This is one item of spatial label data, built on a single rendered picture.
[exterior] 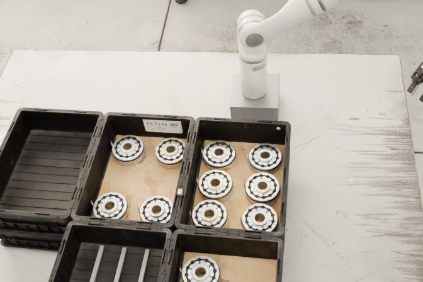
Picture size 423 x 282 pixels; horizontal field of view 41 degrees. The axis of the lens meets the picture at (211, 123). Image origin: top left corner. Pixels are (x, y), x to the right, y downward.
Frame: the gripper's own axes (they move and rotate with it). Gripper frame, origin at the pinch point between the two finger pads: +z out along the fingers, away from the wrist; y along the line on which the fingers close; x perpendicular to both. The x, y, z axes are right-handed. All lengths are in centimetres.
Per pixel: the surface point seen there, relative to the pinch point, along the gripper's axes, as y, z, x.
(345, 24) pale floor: 115, -10, 128
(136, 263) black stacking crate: -59, 78, 10
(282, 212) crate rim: -36, 44, -6
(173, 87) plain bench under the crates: -24, 45, 75
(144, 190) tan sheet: -52, 66, 29
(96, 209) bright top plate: -64, 75, 30
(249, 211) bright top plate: -36, 51, 3
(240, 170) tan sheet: -31, 46, 18
